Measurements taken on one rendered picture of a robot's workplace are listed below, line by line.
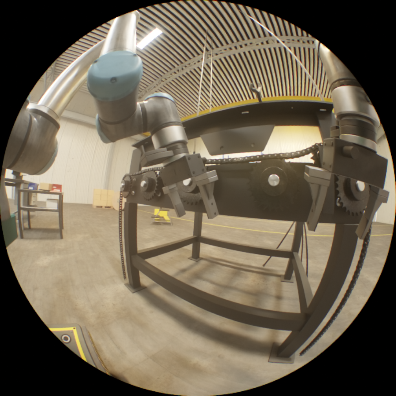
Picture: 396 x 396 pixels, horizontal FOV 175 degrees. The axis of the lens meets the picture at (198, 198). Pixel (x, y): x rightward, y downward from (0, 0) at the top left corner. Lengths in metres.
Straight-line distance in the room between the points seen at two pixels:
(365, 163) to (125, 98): 0.38
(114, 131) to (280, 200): 0.46
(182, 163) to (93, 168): 10.36
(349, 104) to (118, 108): 0.35
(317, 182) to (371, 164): 0.11
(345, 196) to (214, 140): 0.55
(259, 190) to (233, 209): 0.13
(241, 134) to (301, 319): 0.81
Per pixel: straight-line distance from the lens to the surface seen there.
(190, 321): 0.98
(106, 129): 0.33
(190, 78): 9.55
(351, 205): 0.49
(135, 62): 0.24
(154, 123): 0.34
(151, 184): 0.68
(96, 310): 1.10
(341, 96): 0.25
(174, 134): 0.32
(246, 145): 0.52
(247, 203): 0.46
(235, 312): 0.64
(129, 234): 1.00
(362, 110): 0.24
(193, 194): 0.49
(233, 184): 0.48
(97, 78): 0.22
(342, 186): 0.47
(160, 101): 0.37
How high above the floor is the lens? 0.79
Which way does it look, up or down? 1 degrees up
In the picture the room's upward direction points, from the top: 4 degrees clockwise
